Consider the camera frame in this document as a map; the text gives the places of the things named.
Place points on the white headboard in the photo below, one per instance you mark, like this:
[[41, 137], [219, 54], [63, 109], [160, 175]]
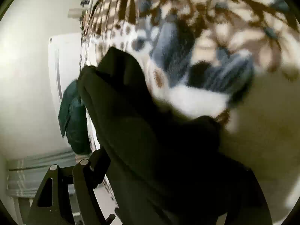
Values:
[[63, 63]]

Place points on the plaid curtain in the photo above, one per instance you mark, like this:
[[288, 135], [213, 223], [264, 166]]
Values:
[[26, 174]]

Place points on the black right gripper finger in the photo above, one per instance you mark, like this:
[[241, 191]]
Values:
[[51, 203]]

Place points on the white folded t-shirt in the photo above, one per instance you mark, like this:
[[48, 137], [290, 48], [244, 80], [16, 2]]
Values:
[[191, 103]]

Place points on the black lion print sweatshirt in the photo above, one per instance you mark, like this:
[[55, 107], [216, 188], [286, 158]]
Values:
[[164, 170]]

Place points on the dark green pillow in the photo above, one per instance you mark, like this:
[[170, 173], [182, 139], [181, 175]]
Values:
[[72, 120]]

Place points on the floral cream bed blanket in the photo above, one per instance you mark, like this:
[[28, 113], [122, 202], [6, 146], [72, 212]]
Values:
[[248, 49]]

